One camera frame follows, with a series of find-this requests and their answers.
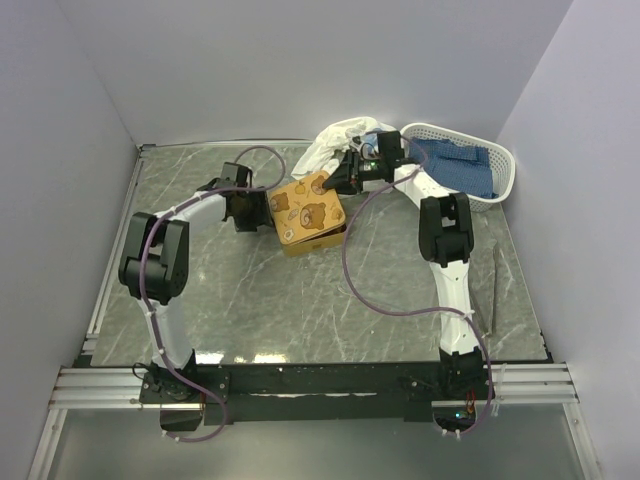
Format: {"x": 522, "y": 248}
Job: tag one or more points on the white crumpled shirt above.
{"x": 335, "y": 138}

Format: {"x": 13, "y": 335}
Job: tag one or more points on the blue folded cloth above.
{"x": 460, "y": 168}

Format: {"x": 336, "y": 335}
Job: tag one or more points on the white laundry basket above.
{"x": 502, "y": 162}

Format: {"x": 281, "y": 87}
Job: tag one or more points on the gold cookie tin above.
{"x": 329, "y": 239}

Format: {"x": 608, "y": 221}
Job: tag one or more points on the silver tin lid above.
{"x": 304, "y": 209}

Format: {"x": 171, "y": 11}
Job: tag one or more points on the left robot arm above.
{"x": 154, "y": 265}

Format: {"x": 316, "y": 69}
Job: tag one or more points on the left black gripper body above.
{"x": 254, "y": 210}

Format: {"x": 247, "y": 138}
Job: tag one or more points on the metal tongs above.
{"x": 483, "y": 273}

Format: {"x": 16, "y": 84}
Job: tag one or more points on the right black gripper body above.
{"x": 357, "y": 171}

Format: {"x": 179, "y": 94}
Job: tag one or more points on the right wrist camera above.
{"x": 364, "y": 143}

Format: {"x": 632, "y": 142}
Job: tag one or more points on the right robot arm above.
{"x": 445, "y": 241}

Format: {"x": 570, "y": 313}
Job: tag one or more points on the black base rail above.
{"x": 230, "y": 394}

